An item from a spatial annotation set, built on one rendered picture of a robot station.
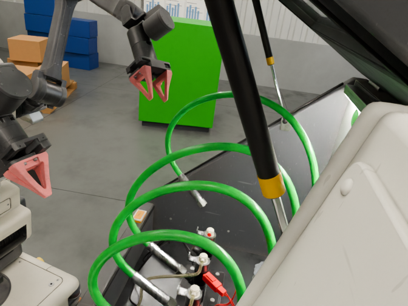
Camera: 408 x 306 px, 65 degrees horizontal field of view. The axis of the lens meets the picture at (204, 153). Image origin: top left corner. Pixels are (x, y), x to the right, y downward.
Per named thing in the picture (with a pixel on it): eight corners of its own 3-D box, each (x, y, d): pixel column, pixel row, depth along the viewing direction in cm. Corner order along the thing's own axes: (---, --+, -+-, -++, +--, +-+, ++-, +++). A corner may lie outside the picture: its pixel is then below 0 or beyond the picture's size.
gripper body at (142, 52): (172, 68, 84) (164, 45, 86) (141, 61, 76) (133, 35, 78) (157, 81, 88) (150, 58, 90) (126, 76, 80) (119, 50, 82)
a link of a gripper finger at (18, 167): (38, 200, 54) (5, 153, 53) (20, 214, 58) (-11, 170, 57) (69, 183, 59) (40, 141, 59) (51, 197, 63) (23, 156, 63)
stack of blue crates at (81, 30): (28, 62, 640) (20, -5, 587) (42, 58, 684) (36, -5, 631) (88, 71, 632) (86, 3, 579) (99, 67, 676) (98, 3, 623)
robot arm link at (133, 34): (136, 38, 89) (121, 31, 84) (154, 24, 86) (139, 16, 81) (142, 59, 88) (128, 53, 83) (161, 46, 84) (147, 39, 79)
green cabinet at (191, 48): (209, 112, 494) (221, 22, 437) (211, 133, 417) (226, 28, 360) (147, 105, 488) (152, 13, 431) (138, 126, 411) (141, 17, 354)
